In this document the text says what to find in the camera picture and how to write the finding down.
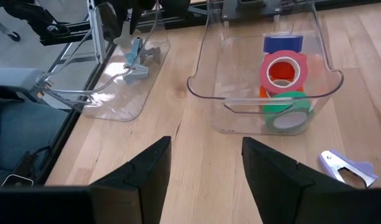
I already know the pink tape roll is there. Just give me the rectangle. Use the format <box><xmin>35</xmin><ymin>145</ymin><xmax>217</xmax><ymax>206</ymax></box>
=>
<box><xmin>260</xmin><ymin>49</ymin><xmax>309</xmax><ymax>96</ymax></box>

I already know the purple staple remover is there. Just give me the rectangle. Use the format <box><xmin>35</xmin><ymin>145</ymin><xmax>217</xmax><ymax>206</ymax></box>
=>
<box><xmin>317</xmin><ymin>148</ymin><xmax>379</xmax><ymax>189</ymax></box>

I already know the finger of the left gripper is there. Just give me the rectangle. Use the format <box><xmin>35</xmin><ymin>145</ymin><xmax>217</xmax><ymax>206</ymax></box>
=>
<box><xmin>97</xmin><ymin>1</ymin><xmax>120</xmax><ymax>43</ymax></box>
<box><xmin>128</xmin><ymin>0</ymin><xmax>145</xmax><ymax>35</ymax></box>

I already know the green tape roll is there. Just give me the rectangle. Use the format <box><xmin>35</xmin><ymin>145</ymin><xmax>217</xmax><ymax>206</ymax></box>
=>
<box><xmin>261</xmin><ymin>90</ymin><xmax>315</xmax><ymax>134</ymax></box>

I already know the orange tape roll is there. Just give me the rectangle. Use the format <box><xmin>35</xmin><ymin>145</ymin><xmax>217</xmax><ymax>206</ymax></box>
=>
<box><xmin>258</xmin><ymin>83</ymin><xmax>305</xmax><ymax>100</ymax></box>

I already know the clear plastic bin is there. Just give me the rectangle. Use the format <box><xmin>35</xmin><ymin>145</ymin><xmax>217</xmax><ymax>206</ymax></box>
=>
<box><xmin>186</xmin><ymin>0</ymin><xmax>345</xmax><ymax>136</ymax></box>
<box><xmin>34</xmin><ymin>0</ymin><xmax>171</xmax><ymax>122</ymax></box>

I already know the blue tape roll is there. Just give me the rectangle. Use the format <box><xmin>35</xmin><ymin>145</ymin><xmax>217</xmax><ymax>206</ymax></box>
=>
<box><xmin>263</xmin><ymin>34</ymin><xmax>304</xmax><ymax>54</ymax></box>

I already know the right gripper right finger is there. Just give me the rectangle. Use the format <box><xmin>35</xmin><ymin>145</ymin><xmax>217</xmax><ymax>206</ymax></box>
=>
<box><xmin>242</xmin><ymin>136</ymin><xmax>381</xmax><ymax>224</ymax></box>

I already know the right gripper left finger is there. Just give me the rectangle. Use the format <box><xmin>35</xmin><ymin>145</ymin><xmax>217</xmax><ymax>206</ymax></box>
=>
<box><xmin>0</xmin><ymin>136</ymin><xmax>172</xmax><ymax>224</ymax></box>

